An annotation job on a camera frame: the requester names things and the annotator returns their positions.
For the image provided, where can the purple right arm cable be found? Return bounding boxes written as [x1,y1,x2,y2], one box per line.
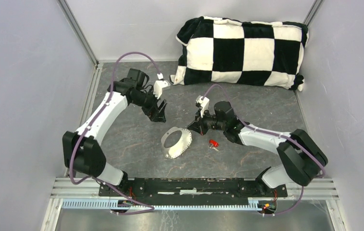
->
[201,83,326,217]

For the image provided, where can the white toothed cable duct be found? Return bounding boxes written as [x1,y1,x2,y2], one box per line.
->
[62,199,262,211]

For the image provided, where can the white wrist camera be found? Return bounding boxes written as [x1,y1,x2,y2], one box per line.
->
[153,73,171,99]
[196,95,210,118]

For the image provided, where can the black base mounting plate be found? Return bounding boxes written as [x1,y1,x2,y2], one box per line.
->
[98,177,288,206]

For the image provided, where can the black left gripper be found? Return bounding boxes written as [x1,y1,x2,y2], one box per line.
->
[131,86,168,123]

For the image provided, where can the black white checkered pillow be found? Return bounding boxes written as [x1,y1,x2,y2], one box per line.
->
[170,16,309,91]

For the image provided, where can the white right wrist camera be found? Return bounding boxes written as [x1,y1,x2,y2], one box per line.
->
[196,95,210,118]

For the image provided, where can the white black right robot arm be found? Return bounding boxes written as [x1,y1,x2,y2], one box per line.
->
[188,96,328,196]

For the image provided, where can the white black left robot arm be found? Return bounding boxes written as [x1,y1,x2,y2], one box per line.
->
[63,68,170,196]

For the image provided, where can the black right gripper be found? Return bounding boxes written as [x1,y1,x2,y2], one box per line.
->
[187,107,226,136]

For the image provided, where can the red tag key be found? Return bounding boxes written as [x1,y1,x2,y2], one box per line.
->
[208,140,219,152]

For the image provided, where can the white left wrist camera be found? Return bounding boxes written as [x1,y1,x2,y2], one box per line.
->
[153,73,171,99]

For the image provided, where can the silver metal key holder plate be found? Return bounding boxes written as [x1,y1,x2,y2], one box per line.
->
[161,127,192,159]

